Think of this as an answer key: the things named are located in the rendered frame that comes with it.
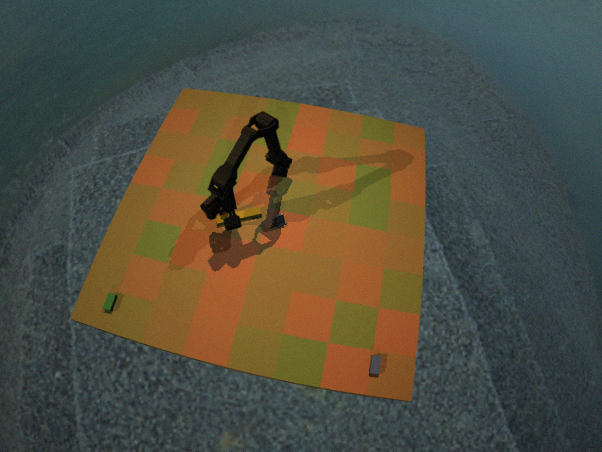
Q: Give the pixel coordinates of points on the small green block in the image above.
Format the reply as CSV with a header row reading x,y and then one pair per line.
x,y
110,301

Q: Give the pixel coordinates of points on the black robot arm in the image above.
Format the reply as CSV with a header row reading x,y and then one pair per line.
x,y
226,175

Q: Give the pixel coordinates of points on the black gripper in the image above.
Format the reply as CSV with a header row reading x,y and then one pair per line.
x,y
232,221

